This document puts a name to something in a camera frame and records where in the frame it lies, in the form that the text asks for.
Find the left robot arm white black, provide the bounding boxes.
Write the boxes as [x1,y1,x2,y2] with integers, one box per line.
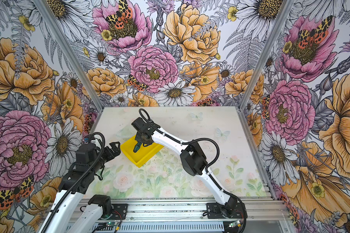
[39,142,121,233]

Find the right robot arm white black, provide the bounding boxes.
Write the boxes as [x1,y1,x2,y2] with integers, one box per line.
[132,117,238,217]

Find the yellow plastic bin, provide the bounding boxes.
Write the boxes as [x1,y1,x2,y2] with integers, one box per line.
[120,136,164,168]

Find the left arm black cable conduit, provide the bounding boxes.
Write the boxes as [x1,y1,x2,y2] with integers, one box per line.
[40,131,106,233]

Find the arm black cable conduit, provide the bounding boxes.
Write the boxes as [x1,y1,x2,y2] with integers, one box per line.
[40,131,106,233]
[138,108,247,233]

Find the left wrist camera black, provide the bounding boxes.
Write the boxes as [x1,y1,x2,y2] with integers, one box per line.
[75,142,100,170]

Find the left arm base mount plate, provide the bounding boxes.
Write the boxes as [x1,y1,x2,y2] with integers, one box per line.
[108,203,128,220]

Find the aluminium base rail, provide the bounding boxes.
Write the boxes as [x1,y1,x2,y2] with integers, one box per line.
[111,198,290,222]

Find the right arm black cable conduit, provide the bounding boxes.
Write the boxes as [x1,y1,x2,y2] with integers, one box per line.
[138,108,247,233]

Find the grey vented cable duct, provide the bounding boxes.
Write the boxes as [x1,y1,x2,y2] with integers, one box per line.
[97,221,225,233]

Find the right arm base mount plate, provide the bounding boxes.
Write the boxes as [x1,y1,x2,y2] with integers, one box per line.
[203,203,246,219]

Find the aluminium corner post left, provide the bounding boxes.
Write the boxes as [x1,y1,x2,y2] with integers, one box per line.
[34,1,104,113]

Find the aluminium corner post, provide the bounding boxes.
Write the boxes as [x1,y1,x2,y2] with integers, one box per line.
[239,0,295,111]
[34,1,104,113]

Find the aluminium corner post right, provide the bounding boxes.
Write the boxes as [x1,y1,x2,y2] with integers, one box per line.
[239,0,295,111]

